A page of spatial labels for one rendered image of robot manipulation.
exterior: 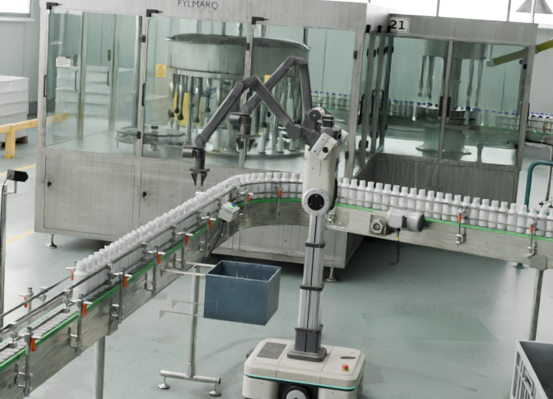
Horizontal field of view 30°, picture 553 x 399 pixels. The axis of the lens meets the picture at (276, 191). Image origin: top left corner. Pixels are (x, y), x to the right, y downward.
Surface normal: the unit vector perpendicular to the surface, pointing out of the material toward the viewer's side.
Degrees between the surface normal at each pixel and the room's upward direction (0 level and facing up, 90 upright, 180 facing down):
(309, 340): 90
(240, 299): 90
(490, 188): 90
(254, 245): 90
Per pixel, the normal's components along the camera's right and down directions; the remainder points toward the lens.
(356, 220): -0.50, 0.11
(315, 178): -0.21, 0.33
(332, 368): 0.07, -0.98
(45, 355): 0.98, 0.10
